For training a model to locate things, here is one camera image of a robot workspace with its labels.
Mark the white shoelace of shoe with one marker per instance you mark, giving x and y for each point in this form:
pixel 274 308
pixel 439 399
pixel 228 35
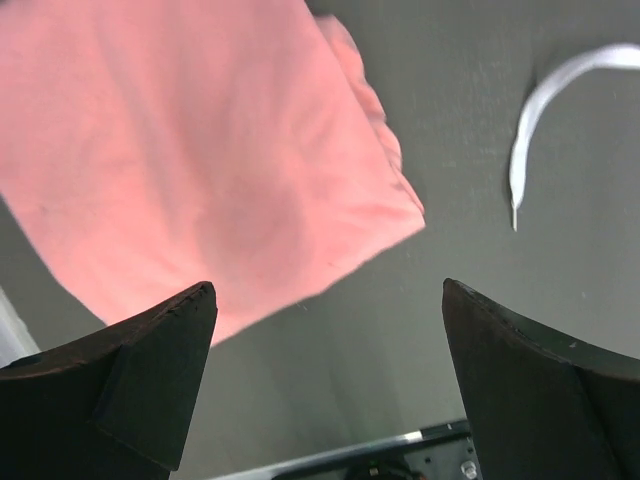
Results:
pixel 618 56

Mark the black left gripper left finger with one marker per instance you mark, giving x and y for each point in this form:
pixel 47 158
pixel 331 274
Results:
pixel 115 404

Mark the pink folded cloth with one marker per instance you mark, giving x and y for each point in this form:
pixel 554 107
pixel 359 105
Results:
pixel 150 145

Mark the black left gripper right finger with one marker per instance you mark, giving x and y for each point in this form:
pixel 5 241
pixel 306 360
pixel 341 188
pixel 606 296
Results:
pixel 540 403

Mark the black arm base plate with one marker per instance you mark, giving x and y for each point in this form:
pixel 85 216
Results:
pixel 444 451

